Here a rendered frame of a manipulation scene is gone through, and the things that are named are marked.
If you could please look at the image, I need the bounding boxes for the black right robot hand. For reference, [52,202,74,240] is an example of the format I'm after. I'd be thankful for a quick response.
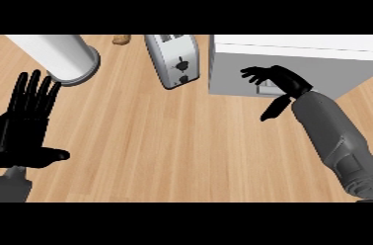
[238,64,313,123]

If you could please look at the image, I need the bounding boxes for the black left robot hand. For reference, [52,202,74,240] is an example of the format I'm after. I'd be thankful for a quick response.
[0,69,70,169]

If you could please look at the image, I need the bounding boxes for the white drawer box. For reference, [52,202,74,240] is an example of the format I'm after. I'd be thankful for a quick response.
[212,35,373,61]

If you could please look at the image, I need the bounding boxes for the silver toaster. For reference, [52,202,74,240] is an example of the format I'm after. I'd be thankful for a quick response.
[142,35,200,91]

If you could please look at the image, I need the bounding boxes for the small brown bread piece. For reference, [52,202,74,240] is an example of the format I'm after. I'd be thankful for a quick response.
[110,35,132,46]

